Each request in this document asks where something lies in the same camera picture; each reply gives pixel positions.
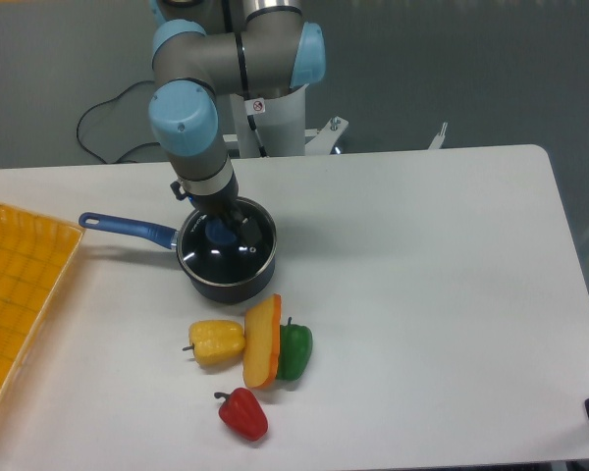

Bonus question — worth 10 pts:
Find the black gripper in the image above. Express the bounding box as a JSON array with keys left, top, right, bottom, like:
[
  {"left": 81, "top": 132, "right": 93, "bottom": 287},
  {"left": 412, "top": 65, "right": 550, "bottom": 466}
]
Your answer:
[{"left": 170, "top": 174, "right": 262, "bottom": 243}]

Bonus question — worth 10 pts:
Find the glass lid blue knob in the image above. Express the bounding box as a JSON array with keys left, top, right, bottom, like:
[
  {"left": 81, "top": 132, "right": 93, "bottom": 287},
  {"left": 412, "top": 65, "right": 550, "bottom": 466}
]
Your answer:
[{"left": 176, "top": 197, "right": 277, "bottom": 288}]

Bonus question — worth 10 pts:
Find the dark blue saucepan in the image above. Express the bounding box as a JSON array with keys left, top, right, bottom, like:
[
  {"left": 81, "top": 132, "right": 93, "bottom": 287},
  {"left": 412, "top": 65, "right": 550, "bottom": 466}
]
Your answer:
[{"left": 79, "top": 197, "right": 277, "bottom": 304}]

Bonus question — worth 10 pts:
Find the orange pumpkin slice toy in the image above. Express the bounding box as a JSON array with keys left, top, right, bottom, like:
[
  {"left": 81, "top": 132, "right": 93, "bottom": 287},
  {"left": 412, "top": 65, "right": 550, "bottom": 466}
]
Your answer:
[{"left": 242, "top": 294, "right": 282, "bottom": 389}]

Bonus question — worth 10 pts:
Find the red bell pepper toy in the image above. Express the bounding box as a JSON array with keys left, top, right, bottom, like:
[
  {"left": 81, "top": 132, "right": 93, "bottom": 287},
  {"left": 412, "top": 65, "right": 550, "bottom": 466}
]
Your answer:
[{"left": 213, "top": 388, "right": 269, "bottom": 442}]

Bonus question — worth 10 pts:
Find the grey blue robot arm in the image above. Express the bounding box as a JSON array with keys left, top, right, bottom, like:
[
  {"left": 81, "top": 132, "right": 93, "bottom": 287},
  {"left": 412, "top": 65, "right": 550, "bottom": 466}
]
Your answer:
[{"left": 148, "top": 1, "right": 326, "bottom": 245}]

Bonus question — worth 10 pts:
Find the yellow bell pepper toy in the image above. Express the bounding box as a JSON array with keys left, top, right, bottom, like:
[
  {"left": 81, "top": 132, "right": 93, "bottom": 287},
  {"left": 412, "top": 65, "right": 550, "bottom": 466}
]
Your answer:
[{"left": 183, "top": 320, "right": 245, "bottom": 367}]

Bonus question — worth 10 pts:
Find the green bell pepper toy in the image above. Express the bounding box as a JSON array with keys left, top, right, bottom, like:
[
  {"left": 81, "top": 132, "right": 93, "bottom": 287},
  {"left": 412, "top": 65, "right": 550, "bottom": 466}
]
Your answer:
[{"left": 276, "top": 317, "right": 313, "bottom": 382}]

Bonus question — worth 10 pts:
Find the yellow plastic basket tray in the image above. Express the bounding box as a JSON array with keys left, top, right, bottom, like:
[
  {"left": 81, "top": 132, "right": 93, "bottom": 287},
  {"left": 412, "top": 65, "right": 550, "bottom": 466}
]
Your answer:
[{"left": 0, "top": 202, "right": 85, "bottom": 408}]

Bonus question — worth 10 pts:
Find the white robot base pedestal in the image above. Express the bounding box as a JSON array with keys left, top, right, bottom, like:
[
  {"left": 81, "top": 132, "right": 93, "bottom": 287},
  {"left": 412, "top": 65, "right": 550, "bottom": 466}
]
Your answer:
[{"left": 224, "top": 86, "right": 349, "bottom": 159}]

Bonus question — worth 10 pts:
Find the black cable on floor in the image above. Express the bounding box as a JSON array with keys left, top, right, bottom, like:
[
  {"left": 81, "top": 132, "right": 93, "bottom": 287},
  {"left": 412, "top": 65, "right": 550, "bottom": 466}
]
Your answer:
[{"left": 75, "top": 79, "right": 166, "bottom": 165}]

